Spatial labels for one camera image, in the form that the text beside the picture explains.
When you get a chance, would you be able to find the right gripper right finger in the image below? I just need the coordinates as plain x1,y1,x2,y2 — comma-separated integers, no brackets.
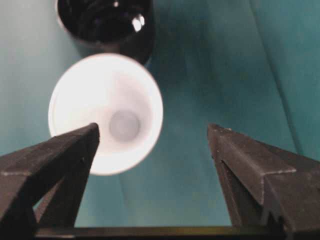
207,123,320,238

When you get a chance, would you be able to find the white paper cup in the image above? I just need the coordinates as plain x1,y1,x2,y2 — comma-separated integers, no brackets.
48,53,164,176

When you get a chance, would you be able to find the black cup holder with handle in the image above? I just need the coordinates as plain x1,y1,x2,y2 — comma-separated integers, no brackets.
54,0,156,65

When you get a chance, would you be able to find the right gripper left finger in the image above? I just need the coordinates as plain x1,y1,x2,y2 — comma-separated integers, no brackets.
0,123,100,238

